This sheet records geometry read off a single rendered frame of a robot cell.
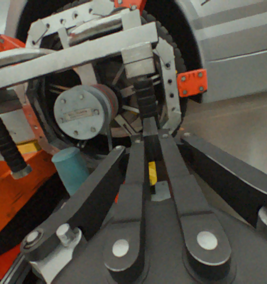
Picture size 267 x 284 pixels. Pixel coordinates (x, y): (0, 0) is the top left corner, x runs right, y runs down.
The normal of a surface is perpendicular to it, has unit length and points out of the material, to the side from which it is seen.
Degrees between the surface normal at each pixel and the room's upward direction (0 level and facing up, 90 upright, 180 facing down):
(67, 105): 90
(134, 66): 90
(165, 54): 90
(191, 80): 90
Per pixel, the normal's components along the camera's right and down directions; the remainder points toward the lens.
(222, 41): -0.07, 0.40
